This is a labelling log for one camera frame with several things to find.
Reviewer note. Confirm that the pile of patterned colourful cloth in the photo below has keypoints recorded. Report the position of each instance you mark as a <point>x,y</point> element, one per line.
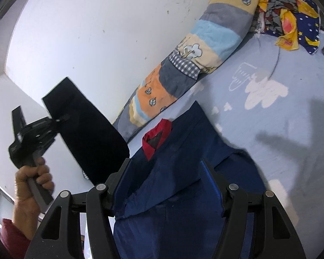
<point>289,19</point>

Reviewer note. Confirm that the navy blue jacket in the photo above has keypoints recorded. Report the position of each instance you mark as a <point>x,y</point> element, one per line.
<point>162,194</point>

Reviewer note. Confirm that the rolled patchwork blanket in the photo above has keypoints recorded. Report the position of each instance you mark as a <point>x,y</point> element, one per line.
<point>178,67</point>

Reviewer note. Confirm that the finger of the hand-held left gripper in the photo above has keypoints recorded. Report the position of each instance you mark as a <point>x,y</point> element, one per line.
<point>60,119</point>

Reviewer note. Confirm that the light blue cloud-print bed sheet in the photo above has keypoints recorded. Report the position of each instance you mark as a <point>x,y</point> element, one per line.
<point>286,129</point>

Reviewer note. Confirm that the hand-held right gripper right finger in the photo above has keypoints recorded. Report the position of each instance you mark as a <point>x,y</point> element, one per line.
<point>212,186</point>

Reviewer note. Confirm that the person's left hand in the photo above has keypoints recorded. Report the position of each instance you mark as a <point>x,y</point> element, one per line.
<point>23,191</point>

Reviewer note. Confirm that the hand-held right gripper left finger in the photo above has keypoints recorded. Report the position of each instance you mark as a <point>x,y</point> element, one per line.
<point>119,186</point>

